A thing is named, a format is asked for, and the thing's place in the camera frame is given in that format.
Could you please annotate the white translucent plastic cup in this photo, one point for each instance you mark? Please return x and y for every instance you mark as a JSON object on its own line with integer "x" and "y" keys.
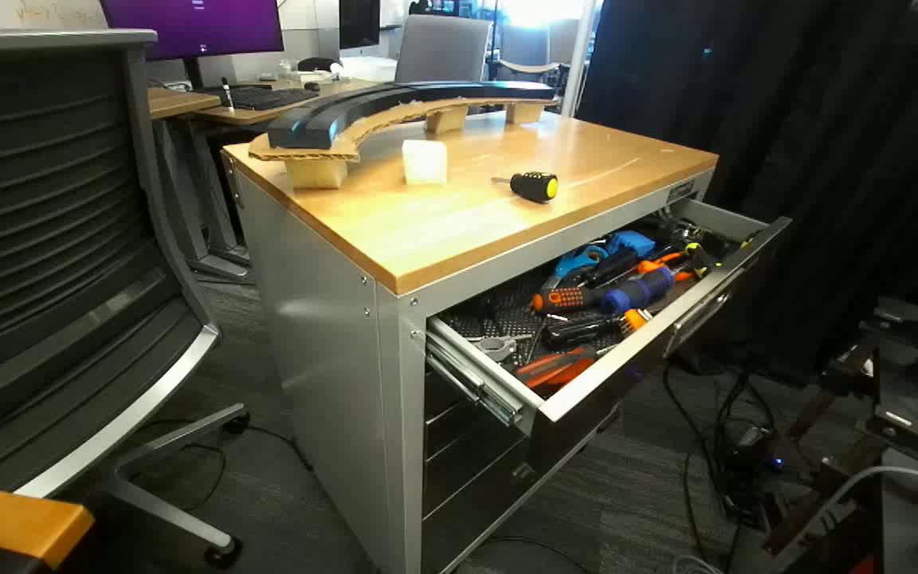
{"x": 424, "y": 161}

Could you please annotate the grey background chair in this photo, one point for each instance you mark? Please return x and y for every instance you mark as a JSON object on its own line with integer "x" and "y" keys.
{"x": 440, "y": 50}

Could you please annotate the curved black padded bar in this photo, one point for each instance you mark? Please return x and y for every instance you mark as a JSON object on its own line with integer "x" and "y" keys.
{"x": 374, "y": 107}

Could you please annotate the black yellow stubby screwdriver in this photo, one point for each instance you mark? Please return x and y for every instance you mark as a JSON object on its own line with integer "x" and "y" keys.
{"x": 535, "y": 185}

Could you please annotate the dark mesh office chair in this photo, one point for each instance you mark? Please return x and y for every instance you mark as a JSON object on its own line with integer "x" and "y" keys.
{"x": 47, "y": 234}

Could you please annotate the black equipment stand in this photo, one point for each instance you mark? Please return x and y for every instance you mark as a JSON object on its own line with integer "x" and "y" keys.
{"x": 907, "y": 426}

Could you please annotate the monitor with purple screen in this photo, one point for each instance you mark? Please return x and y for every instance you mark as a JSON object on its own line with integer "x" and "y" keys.
{"x": 193, "y": 24}

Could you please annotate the black curtain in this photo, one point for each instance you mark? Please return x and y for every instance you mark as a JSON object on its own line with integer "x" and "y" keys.
{"x": 821, "y": 140}

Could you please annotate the steel tool drawer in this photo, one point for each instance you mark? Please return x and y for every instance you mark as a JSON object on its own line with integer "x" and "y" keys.
{"x": 630, "y": 360}

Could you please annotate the steel workbench with wooden top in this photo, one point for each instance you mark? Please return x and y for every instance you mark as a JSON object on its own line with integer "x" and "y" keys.
{"x": 333, "y": 352}

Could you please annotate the orange wooden armrest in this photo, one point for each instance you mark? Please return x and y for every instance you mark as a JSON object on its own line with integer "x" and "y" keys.
{"x": 8, "y": 520}

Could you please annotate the black keyboard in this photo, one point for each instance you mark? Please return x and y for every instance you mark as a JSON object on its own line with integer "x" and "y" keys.
{"x": 269, "y": 96}

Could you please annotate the curved wooden stand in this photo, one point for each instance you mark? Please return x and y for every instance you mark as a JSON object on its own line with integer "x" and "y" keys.
{"x": 318, "y": 169}

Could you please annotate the dark computer monitor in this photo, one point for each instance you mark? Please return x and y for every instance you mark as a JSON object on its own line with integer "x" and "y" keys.
{"x": 357, "y": 22}

